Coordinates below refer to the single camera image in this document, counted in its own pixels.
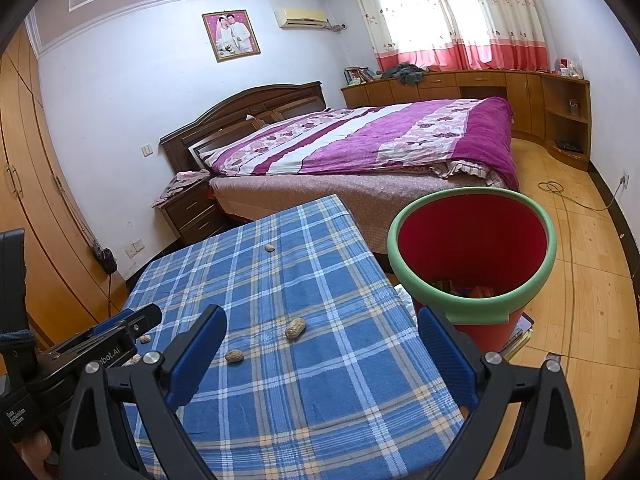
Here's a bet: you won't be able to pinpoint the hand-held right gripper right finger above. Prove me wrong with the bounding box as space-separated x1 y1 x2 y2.
417 305 586 480

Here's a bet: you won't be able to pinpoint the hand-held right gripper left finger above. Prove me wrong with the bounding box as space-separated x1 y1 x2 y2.
59 304 228 480

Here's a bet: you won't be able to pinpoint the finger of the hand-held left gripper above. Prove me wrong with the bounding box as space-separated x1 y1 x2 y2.
94 304 163 338

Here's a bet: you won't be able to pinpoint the red bucket with green rim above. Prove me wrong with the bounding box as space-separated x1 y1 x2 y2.
387 186 557 353

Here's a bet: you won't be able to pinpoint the person's left hand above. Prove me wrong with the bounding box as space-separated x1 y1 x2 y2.
19 432 54 480

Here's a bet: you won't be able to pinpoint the black charger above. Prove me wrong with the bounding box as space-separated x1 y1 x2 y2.
90 245 118 273

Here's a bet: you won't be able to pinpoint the brown wooden nightstand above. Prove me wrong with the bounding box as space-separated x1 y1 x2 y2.
152 170 231 246

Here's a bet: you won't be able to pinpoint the blue plaid tablecloth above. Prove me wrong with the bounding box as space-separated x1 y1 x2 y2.
120 195 471 480

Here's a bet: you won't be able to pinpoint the pink folded cloth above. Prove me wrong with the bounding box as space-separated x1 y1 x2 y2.
152 170 211 208

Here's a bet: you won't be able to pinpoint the wooden wardrobe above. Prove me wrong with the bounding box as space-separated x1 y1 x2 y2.
0 25 126 351

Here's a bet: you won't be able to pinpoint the bed with pink sheet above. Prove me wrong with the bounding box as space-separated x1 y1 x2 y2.
209 160 516 233

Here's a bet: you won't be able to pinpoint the bed with purple blanket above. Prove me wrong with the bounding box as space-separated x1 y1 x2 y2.
205 96 521 191

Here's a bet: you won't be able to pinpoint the brown wooden headboard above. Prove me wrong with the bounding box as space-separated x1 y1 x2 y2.
159 81 328 177

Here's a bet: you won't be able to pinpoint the long wooden cabinet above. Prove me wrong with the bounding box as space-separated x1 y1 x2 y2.
341 70 592 171

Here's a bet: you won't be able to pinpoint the dark grey clothes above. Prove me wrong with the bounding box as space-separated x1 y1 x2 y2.
382 62 425 86

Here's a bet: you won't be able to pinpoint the row of books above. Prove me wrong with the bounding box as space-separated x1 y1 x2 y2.
344 66 376 86

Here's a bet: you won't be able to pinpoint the white and red jars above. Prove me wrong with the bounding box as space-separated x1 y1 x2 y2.
552 57 585 80

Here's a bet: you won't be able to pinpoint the white air conditioner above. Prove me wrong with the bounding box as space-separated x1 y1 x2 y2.
274 6 331 30

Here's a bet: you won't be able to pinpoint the cream curtain with red hem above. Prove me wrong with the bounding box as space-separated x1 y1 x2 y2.
350 0 551 75

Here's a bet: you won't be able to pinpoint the black charger cable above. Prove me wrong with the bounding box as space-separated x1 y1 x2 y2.
102 270 118 321

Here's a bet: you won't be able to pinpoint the thin floor cable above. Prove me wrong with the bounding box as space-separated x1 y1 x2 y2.
537 177 626 361

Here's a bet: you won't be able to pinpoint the framed wall picture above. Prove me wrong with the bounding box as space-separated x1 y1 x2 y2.
201 9 262 63

